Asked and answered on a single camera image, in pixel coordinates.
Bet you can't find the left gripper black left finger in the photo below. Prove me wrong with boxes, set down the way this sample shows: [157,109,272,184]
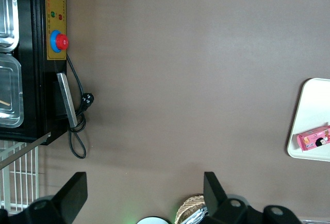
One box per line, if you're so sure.
[0,171,88,224]

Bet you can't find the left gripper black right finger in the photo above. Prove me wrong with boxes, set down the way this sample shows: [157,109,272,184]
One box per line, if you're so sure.
[203,171,301,224]

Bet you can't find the beige plastic serving tray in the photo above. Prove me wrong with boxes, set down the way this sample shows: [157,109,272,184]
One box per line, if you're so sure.
[287,78,330,162]

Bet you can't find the stacked aluminium foil trays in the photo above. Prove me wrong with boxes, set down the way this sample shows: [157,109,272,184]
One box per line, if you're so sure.
[184,204,210,224]

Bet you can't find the light wicker basket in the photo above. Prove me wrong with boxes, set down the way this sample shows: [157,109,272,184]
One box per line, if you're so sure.
[176,195,207,224]

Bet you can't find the machine press lever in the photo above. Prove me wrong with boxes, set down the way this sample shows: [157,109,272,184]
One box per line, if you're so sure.
[0,132,52,171]

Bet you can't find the silver metal sealing bar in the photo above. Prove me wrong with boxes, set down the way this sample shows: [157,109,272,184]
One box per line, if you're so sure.
[56,72,78,129]

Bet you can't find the pink cartoon snack packet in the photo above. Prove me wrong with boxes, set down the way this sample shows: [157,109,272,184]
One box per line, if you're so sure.
[296,125,330,152]

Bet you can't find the steel food container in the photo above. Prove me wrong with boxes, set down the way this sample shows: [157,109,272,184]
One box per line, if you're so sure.
[0,53,24,128]
[0,0,20,52]

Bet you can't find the black sealing machine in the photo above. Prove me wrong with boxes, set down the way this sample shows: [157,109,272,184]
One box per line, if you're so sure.
[0,0,69,146]

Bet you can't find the red emergency stop button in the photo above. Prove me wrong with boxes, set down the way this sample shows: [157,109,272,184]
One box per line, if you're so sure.
[50,30,70,54]

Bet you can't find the white wire basket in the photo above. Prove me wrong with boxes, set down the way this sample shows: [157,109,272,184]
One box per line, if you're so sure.
[0,141,39,212]

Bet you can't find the black power cable with plug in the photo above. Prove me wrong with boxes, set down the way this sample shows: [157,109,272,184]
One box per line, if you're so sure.
[65,53,95,160]

